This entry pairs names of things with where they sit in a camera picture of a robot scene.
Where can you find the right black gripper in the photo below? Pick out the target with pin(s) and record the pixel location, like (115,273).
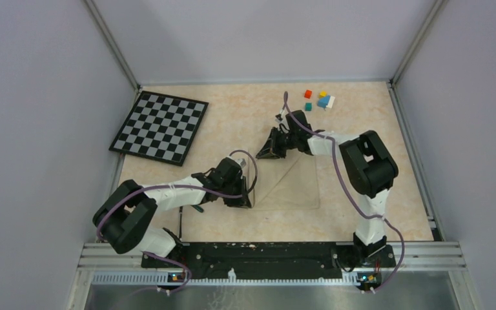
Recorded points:
(270,150)

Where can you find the black grey checkerboard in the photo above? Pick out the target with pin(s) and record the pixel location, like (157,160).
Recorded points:
(160,127)

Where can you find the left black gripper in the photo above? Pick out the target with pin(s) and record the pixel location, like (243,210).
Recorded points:
(243,202)

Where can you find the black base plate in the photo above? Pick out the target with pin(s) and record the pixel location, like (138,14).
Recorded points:
(278,260)

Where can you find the teal cube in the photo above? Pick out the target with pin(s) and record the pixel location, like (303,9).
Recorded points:
(308,106)

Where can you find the white block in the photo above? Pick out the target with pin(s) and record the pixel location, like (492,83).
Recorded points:
(330,102)

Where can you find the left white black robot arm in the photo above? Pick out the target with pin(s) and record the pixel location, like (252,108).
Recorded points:
(124,220)

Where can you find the beige cloth napkin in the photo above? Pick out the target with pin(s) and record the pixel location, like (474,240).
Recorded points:
(286,184)

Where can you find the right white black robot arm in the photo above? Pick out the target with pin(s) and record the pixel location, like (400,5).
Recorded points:
(370,168)

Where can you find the aluminium frame rail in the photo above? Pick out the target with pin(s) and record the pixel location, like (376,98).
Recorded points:
(428,275)

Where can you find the blue block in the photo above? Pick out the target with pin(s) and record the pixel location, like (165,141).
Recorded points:
(322,102)

